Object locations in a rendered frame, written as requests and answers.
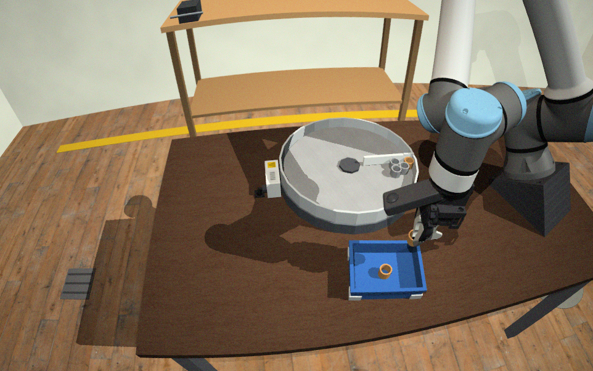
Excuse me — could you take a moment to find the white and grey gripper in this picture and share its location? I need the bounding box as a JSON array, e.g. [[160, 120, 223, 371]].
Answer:
[[412, 179, 475, 247]]

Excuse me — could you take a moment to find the bronze bushing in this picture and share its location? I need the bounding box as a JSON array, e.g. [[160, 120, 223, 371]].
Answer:
[[378, 264, 392, 279], [407, 230, 414, 247], [404, 157, 414, 169]]

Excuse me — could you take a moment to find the grey metal ring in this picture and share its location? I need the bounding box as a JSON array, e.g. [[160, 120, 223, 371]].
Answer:
[[399, 162, 409, 175], [390, 165, 402, 178], [389, 158, 400, 169]]

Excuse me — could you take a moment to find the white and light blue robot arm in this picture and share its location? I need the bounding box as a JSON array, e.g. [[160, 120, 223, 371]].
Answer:
[[383, 0, 593, 216]]

